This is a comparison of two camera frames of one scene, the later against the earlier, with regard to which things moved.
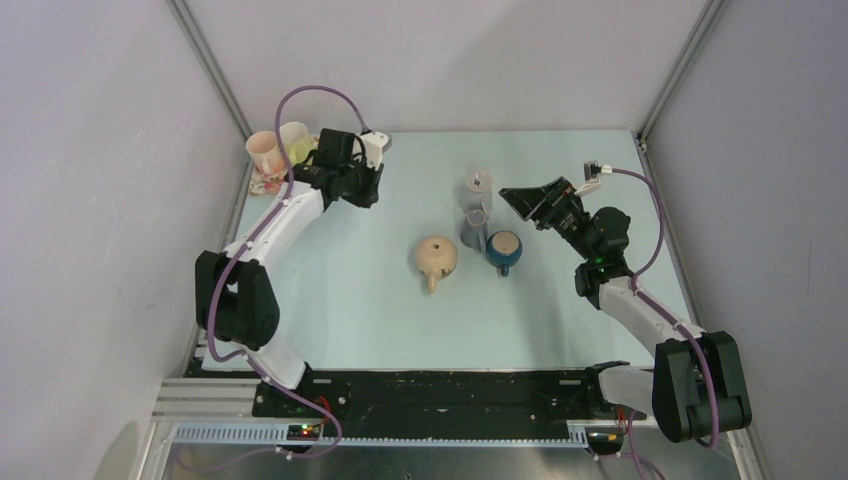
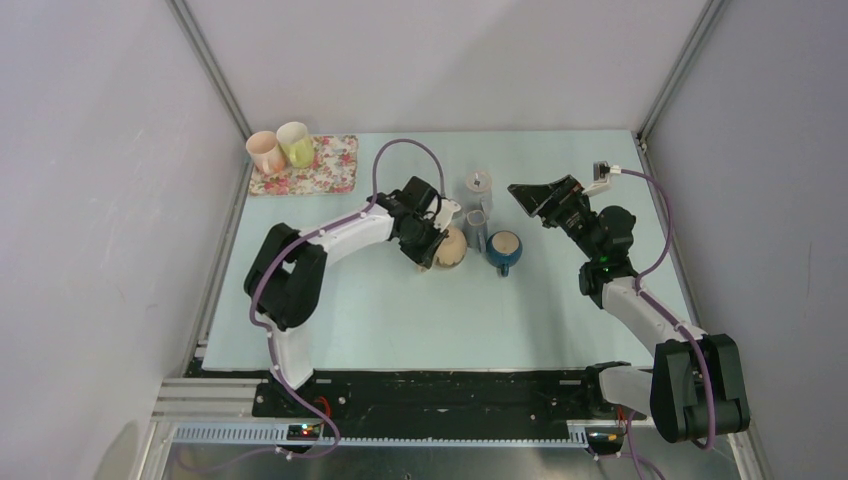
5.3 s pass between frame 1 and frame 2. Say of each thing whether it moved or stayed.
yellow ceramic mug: stayed
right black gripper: stayed
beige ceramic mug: moved
